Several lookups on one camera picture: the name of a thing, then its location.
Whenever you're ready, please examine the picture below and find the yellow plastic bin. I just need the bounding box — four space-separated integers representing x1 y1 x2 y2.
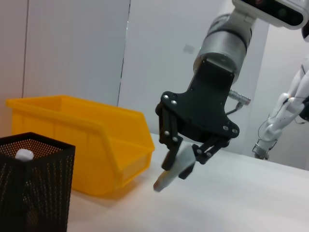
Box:
6 95 155 198

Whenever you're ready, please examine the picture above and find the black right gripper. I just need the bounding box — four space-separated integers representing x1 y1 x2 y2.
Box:
154 58 240 180

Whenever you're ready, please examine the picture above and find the grey marker pen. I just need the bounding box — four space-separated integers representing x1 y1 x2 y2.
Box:
153 142 196 193

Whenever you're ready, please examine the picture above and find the black mesh pen holder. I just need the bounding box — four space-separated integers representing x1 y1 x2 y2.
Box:
0 132 76 232

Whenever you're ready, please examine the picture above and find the mint green utility knife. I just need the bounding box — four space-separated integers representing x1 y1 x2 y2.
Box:
15 149 34 162

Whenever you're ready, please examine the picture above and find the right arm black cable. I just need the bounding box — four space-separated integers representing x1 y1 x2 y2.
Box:
225 89 251 116

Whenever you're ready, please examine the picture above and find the white humanoid robot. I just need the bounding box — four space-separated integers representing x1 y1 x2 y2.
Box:
252 23 309 160

